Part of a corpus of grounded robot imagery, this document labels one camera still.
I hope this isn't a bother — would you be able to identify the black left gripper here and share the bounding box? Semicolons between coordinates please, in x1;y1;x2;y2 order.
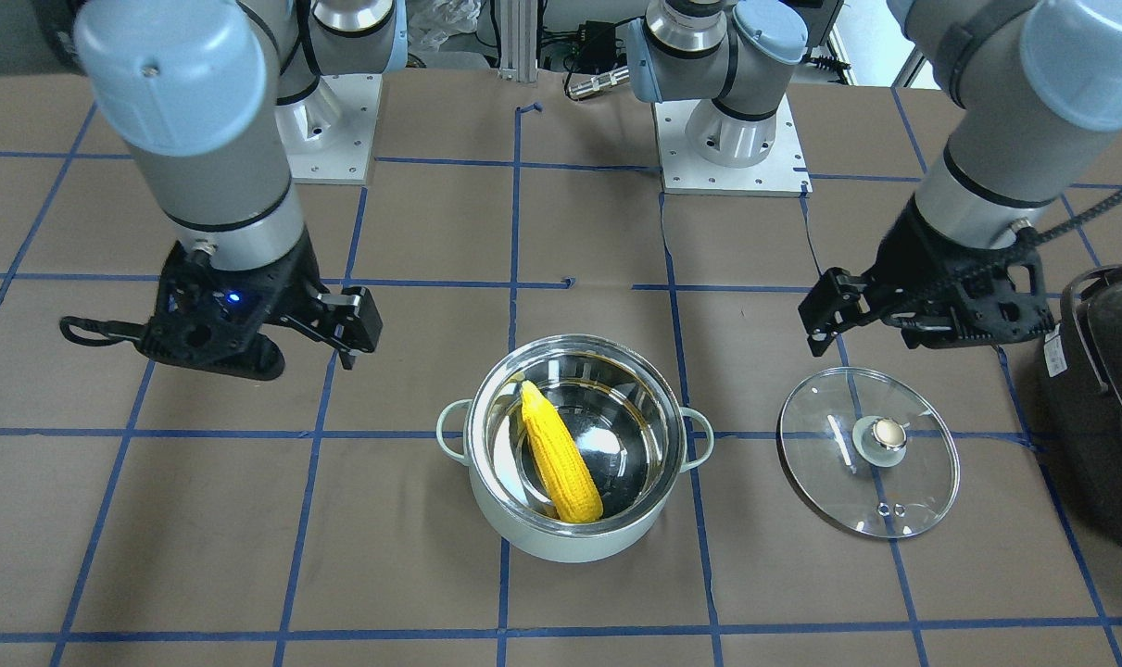
797;199;1055;358

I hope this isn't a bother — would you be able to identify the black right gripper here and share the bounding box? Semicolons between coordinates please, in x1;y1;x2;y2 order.
136;232;384;383

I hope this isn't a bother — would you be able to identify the glass pot lid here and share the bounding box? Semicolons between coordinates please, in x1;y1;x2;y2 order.
778;366;962;539

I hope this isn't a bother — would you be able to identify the yellow plastic corn cob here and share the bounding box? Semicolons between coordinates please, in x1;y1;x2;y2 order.
519;380;604;524

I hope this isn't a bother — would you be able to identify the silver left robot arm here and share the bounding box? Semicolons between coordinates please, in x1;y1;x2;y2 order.
625;1;1122;358

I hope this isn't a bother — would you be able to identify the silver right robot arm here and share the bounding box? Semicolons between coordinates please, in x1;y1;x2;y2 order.
0;1;408;381

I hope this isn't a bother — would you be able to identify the pale green electric pot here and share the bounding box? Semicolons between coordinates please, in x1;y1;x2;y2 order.
436;334;714;564

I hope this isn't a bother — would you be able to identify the black rice cooker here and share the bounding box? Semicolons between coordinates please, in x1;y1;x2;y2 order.
1040;263;1122;547

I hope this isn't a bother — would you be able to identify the black gripper cable, right arm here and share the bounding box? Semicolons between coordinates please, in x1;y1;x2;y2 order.
58;316;154;349

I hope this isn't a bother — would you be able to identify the black gripper cable, arm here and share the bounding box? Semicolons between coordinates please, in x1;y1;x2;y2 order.
58;316;154;349
880;162;1122;321

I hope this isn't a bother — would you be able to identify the black gripper cable, left arm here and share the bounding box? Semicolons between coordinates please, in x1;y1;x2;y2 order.
880;162;1122;321

